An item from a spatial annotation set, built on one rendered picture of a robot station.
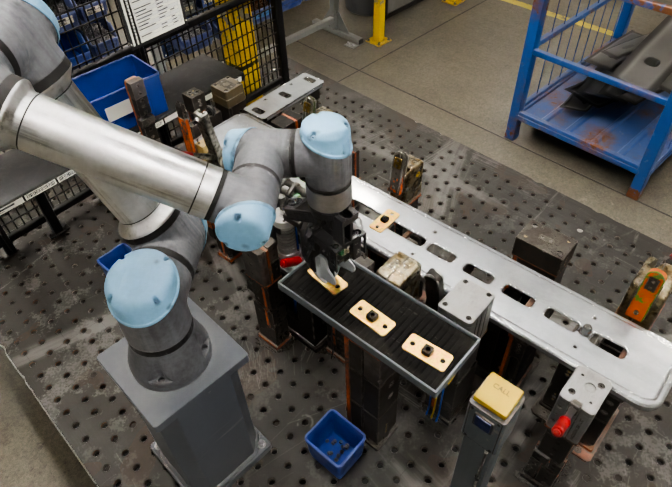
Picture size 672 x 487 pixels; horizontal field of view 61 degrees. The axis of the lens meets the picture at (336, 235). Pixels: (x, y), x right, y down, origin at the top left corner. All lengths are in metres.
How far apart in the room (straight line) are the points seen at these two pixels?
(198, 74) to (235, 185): 1.31
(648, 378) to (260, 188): 0.86
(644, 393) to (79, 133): 1.08
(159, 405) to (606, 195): 2.65
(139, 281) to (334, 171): 0.36
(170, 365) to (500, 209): 1.27
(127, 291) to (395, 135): 1.50
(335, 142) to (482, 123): 2.82
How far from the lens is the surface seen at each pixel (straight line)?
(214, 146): 1.56
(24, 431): 2.57
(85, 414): 1.63
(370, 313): 1.06
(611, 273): 1.90
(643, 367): 1.32
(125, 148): 0.78
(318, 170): 0.87
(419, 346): 1.03
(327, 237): 0.98
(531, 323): 1.31
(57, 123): 0.79
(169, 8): 2.08
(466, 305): 1.16
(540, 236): 1.44
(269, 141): 0.87
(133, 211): 1.01
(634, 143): 3.40
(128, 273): 0.98
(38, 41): 0.91
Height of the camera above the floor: 2.02
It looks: 45 degrees down
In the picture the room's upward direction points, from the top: 3 degrees counter-clockwise
